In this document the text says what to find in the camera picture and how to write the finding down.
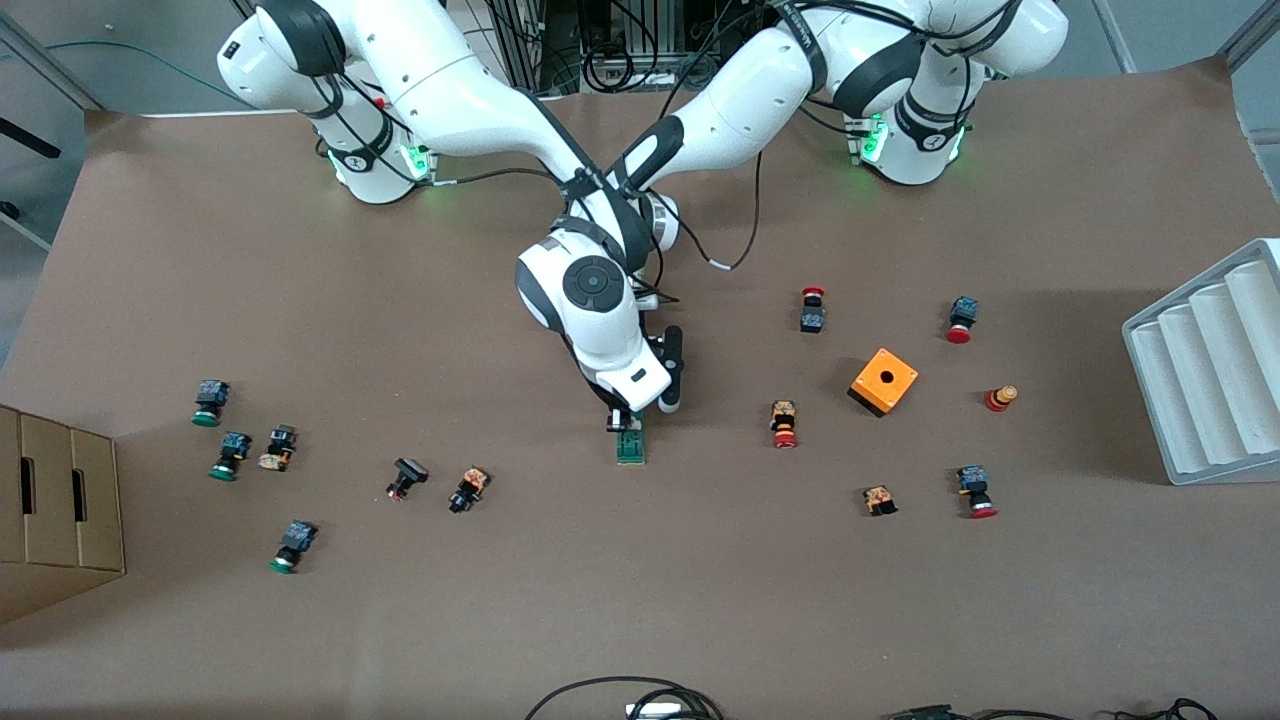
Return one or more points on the red button with blue block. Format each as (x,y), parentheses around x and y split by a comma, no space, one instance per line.
(963,312)
(973,485)

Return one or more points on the green push button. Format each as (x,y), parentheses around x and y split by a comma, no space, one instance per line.
(208,398)
(232,452)
(295,542)

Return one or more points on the aluminium frame bar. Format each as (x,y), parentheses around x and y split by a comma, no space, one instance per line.
(1112,30)
(1255,30)
(50,62)

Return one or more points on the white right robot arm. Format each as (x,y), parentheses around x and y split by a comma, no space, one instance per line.
(480,100)

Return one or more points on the red yellow button head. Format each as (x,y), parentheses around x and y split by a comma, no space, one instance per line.
(1000,399)

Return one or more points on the red button with orange block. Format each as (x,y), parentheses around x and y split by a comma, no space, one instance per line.
(783,420)

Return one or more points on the orange button enclosure box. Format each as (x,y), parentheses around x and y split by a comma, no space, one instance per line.
(870,390)

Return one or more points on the red mushroom button black base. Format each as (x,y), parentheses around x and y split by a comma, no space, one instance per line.
(812,318)

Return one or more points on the small grey hub device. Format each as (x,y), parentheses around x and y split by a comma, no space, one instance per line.
(652,711)

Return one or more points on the black switch with orange block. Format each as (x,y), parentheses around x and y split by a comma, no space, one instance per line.
(280,445)

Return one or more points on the green load switch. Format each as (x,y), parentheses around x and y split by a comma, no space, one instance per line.
(632,445)

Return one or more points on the black square push button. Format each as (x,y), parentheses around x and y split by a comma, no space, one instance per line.
(408,472)

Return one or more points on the cardboard box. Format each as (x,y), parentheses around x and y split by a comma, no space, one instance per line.
(50,520)

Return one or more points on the black selector with orange block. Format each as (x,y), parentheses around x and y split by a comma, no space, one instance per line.
(468,490)

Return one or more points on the black rod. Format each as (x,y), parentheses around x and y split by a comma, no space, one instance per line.
(30,138)

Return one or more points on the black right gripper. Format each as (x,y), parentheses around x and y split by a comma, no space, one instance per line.
(619,419)

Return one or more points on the small orange contact block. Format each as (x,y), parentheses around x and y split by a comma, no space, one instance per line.
(879,499)

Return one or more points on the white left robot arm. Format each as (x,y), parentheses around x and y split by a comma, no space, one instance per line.
(740,110)

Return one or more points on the light grey ribbed tray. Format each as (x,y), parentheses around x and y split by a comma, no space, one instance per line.
(1210,380)

